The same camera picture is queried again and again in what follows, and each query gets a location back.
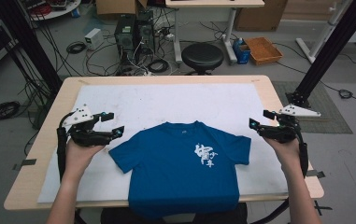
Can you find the person's left hand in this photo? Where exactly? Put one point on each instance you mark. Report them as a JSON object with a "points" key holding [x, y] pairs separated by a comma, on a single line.
{"points": [[79, 157]]}

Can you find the black tape cross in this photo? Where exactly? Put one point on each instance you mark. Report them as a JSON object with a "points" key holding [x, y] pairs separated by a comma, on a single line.
{"points": [[321, 208]]}

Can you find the white table mat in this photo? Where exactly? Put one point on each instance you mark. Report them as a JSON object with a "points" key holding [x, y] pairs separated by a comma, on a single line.
{"points": [[172, 99]]}

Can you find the black computer tower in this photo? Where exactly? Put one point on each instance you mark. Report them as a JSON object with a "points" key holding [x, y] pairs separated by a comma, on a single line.
{"points": [[124, 34], [145, 34]]}

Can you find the grey tape piece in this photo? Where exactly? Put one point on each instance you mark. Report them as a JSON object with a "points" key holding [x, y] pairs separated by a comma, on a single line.
{"points": [[26, 163], [316, 174]]}

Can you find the black round stool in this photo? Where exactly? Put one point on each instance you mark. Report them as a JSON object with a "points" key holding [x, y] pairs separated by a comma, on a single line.
{"points": [[202, 56]]}

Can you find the round white table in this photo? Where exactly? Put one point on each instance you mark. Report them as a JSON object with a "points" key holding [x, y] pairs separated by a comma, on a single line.
{"points": [[54, 9]]}

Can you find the person's dark clothing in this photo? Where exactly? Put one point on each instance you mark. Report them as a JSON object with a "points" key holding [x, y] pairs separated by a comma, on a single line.
{"points": [[116, 216]]}

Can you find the person's right hand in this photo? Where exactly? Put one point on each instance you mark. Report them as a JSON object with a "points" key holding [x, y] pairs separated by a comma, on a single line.
{"points": [[286, 154]]}

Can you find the blue printed T-shirt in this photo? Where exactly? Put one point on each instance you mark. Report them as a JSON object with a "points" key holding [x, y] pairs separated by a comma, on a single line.
{"points": [[182, 168]]}

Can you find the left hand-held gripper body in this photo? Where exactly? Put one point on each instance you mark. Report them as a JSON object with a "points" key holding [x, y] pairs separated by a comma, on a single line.
{"points": [[85, 137]]}

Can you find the grey floor mat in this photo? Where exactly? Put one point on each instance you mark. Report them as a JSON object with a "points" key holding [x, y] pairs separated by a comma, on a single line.
{"points": [[325, 105]]}

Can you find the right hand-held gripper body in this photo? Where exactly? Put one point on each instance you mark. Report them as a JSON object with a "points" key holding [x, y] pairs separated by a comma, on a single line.
{"points": [[280, 132]]}

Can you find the white metal stand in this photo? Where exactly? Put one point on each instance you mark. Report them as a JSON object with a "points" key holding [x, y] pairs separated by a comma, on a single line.
{"points": [[325, 31]]}

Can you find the blue box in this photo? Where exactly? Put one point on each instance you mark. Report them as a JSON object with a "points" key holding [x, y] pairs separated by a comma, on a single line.
{"points": [[241, 51]]}

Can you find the white desk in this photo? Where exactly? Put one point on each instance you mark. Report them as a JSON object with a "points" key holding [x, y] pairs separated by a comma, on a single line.
{"points": [[216, 3]]}

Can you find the large cardboard box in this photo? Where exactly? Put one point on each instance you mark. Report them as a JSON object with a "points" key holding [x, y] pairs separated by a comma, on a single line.
{"points": [[259, 15]]}

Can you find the white power supply box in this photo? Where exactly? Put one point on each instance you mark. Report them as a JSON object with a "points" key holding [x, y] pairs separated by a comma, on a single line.
{"points": [[93, 38]]}

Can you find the black metal stand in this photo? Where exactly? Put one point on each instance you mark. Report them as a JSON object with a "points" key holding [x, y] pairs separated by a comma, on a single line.
{"points": [[331, 53], [32, 46]]}

